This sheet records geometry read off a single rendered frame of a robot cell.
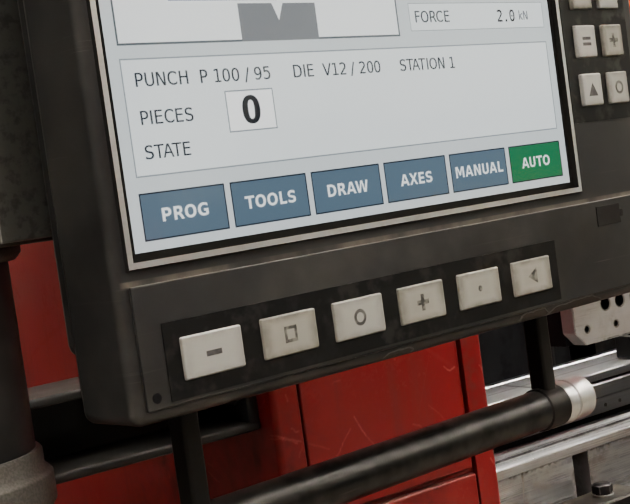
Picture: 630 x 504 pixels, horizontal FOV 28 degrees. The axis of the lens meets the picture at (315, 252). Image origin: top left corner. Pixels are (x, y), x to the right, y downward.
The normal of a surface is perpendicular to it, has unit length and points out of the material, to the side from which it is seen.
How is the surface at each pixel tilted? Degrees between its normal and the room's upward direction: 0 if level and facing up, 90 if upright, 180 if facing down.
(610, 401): 90
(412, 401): 90
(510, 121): 90
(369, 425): 90
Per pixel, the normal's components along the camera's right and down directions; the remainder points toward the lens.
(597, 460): 0.58, -0.04
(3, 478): 0.79, -0.07
